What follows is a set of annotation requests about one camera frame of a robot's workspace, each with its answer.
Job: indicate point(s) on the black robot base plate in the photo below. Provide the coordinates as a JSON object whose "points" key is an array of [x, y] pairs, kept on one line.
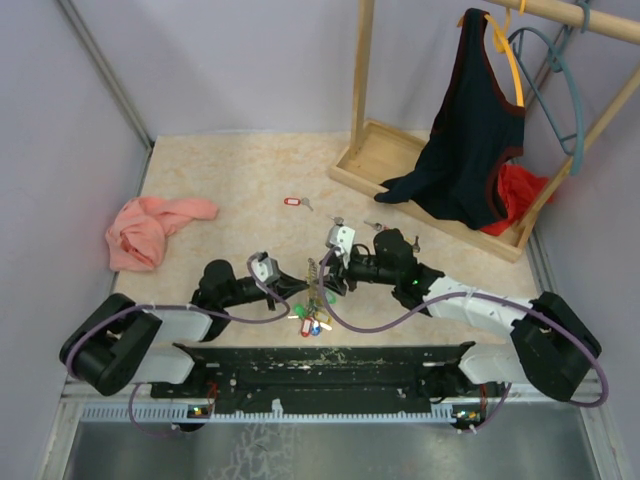
{"points": [[335, 384]]}

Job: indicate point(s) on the large keyring with coloured tags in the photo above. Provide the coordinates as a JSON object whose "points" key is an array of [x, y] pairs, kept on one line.
{"points": [[314, 318]]}

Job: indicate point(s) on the grey wall corner rail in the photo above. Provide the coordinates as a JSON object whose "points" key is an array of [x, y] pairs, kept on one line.
{"points": [[105, 71]]}

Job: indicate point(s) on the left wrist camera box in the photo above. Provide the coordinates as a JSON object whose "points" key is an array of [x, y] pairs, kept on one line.
{"points": [[264, 268]]}

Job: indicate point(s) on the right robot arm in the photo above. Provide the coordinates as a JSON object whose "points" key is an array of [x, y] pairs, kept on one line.
{"points": [[546, 344]]}

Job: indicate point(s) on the blue-grey clothes hanger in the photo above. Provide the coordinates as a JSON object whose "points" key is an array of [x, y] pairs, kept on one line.
{"points": [[553, 89]]}

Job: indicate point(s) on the dark navy tank top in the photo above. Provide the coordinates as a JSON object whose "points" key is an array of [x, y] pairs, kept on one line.
{"points": [[475, 132]]}

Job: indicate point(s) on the red cloth in rack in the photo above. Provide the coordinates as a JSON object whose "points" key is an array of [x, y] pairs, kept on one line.
{"points": [[517, 188]]}

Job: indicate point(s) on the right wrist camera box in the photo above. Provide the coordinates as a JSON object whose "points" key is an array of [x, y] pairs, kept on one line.
{"points": [[341, 238]]}

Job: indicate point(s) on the key with long red tag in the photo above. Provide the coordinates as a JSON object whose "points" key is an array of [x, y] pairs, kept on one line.
{"points": [[376, 225]]}

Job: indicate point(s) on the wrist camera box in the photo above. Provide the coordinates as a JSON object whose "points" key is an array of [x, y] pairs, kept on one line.
{"points": [[264, 268], [341, 238]]}

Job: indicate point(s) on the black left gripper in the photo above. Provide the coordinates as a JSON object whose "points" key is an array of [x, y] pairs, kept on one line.
{"points": [[277, 289]]}

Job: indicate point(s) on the pink crumpled cloth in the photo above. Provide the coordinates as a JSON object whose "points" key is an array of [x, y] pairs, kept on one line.
{"points": [[137, 239]]}

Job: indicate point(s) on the yellow clothes hanger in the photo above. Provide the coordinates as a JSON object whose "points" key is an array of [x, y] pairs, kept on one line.
{"points": [[502, 46]]}

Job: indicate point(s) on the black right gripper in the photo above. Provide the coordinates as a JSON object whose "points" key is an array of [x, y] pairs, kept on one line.
{"points": [[335, 280]]}

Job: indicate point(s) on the key with black fob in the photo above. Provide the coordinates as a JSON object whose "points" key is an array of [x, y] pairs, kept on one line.
{"points": [[336, 219]]}

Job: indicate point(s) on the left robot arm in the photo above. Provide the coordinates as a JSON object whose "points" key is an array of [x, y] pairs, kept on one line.
{"points": [[123, 342]]}

